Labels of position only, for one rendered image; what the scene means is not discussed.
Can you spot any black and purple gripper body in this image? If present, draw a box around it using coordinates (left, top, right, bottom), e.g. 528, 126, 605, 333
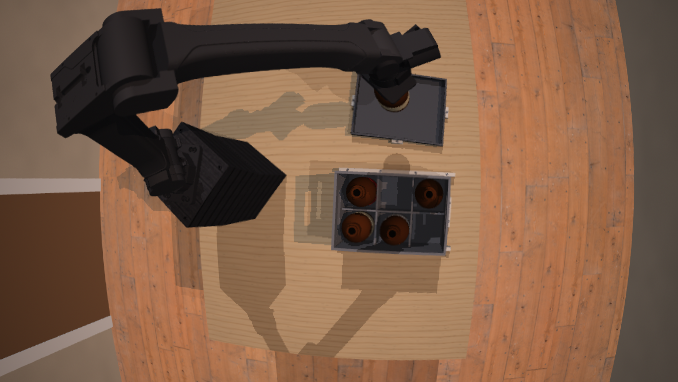
361, 73, 416, 104

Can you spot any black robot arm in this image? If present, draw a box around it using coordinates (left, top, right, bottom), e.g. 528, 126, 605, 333
50, 8, 441, 205

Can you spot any dark grey divided crate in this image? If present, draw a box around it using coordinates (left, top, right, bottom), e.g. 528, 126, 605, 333
331, 171, 451, 256

